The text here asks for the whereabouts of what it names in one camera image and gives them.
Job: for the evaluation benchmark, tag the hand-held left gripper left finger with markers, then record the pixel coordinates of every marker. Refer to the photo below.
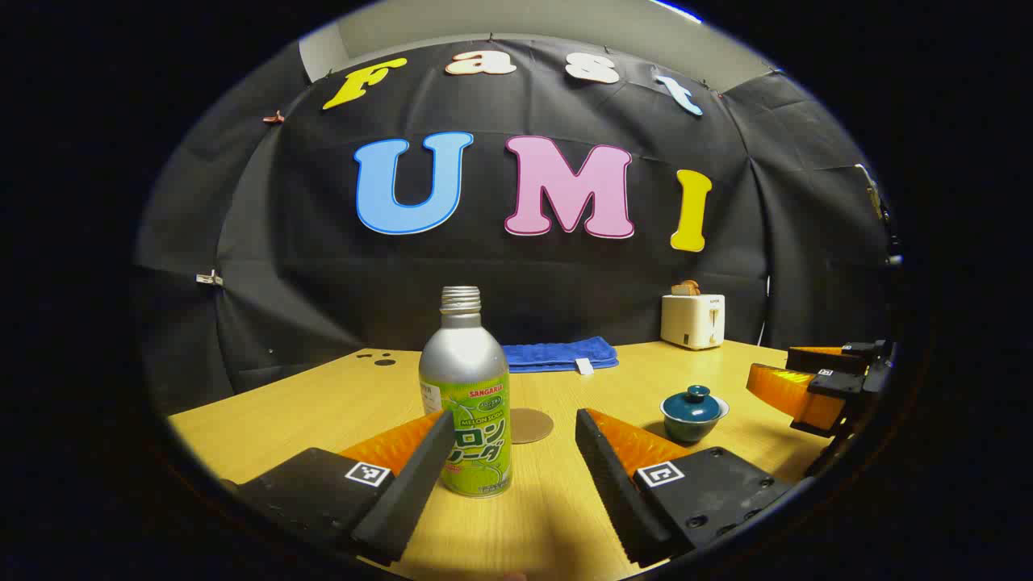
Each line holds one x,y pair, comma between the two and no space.
411,492

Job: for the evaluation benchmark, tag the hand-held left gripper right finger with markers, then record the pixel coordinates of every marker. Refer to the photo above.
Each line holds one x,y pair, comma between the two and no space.
605,484

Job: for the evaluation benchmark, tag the black backdrop cloth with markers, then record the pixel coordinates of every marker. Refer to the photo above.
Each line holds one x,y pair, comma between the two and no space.
323,266

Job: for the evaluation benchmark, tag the teal teacup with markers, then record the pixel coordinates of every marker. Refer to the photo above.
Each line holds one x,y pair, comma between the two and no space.
692,432

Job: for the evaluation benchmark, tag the silver green water bottle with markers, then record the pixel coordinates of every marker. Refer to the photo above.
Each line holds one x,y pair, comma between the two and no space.
464,363

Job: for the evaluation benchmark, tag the bread slice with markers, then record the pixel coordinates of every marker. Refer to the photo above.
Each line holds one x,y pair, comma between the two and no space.
686,288

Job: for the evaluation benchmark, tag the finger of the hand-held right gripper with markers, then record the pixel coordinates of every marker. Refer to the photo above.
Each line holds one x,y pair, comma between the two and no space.
795,391
831,357

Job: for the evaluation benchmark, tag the white toaster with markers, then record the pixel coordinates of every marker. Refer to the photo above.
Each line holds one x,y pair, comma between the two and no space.
690,323

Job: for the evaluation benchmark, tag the white backdrop clip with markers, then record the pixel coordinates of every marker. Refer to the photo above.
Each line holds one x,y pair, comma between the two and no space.
210,279

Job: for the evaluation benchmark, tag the round brown coaster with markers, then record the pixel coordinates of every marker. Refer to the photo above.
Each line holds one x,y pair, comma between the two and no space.
534,426

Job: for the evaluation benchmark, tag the blue folded towel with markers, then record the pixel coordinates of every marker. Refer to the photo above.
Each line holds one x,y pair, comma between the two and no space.
557,353

